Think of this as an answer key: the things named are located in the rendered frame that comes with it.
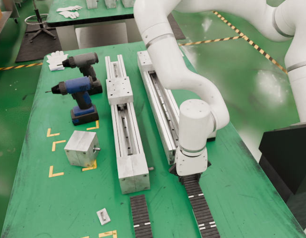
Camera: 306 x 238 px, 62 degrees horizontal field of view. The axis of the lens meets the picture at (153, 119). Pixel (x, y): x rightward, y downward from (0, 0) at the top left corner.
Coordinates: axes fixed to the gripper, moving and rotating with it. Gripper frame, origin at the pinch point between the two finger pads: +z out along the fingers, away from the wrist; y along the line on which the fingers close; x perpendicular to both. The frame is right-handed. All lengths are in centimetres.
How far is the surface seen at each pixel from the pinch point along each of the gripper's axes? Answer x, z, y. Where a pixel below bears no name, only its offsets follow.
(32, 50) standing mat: 309, 79, -126
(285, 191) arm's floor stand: -8.6, 7.2, 33.9
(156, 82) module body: 58, -3, 0
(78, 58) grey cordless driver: 66, -18, -36
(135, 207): -7.5, -0.2, -20.3
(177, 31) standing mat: 311, 79, 84
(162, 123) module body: 24.2, -5.2, -4.1
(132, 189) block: 0.5, 1.2, -20.3
